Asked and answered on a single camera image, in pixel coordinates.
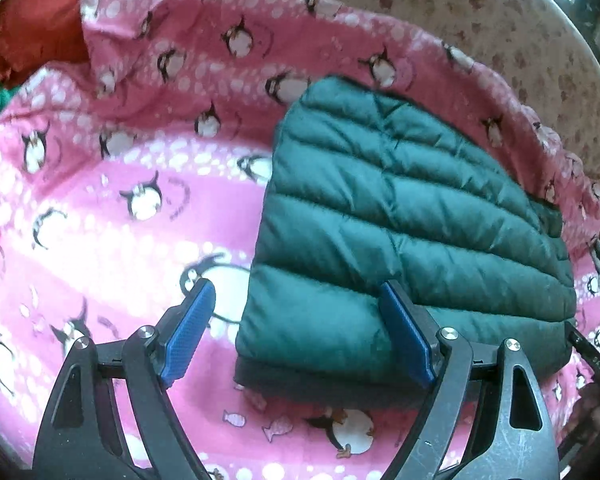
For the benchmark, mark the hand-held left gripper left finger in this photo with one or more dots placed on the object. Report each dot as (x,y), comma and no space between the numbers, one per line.
(187,335)

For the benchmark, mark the floral bed sheet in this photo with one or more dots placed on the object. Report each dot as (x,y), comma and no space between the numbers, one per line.
(480,20)

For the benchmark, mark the red cloth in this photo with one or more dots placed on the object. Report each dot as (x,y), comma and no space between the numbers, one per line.
(40,20)

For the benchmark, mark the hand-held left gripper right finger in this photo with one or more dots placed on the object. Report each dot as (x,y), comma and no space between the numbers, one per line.
(405,335)

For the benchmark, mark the pink penguin print blanket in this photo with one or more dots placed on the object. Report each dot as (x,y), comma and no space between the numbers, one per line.
(105,240)

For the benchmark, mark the dark green puffer jacket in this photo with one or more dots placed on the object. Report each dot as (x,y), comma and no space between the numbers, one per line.
(380,210)

